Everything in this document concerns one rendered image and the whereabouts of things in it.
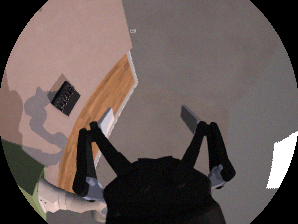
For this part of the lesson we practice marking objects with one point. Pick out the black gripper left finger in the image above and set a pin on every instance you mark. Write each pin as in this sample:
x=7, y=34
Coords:
x=85, y=183

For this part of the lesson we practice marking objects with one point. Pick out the black lighting desk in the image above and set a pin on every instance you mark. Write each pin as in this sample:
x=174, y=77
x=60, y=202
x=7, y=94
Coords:
x=64, y=100

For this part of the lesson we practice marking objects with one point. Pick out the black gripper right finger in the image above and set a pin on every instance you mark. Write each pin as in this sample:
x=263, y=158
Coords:
x=221, y=169

